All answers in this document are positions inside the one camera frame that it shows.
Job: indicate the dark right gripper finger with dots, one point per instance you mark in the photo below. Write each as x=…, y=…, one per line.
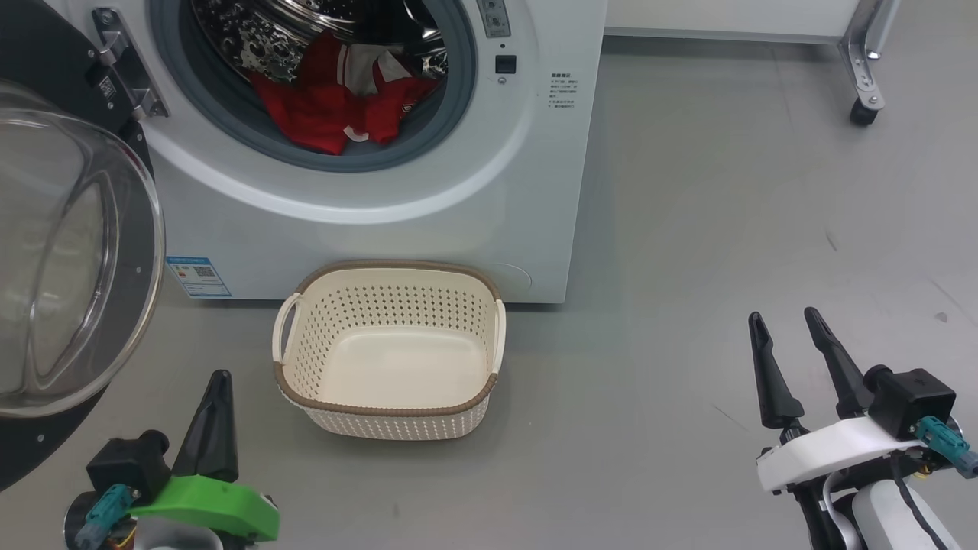
x=844, y=378
x=773, y=389

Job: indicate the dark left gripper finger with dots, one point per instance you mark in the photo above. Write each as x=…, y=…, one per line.
x=221, y=443
x=191, y=443

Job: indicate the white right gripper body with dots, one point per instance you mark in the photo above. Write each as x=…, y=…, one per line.
x=833, y=451

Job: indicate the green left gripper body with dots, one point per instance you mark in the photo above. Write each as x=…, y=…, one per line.
x=214, y=504

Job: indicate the round dark washing machine door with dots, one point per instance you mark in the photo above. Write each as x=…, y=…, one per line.
x=46, y=267

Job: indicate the red basketball jersey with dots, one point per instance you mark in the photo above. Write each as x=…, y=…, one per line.
x=321, y=114

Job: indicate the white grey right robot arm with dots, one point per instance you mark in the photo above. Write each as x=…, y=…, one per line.
x=879, y=519

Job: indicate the cream perforated laundry basket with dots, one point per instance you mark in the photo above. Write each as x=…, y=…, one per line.
x=397, y=367

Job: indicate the white front-load washing machine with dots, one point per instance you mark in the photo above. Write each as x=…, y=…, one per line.
x=382, y=229

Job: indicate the blue energy label sticker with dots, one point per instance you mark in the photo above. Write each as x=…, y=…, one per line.
x=199, y=276

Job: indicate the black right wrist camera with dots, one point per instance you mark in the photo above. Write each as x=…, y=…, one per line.
x=909, y=401

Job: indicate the metal frame leg with caster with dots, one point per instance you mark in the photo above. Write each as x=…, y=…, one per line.
x=863, y=69

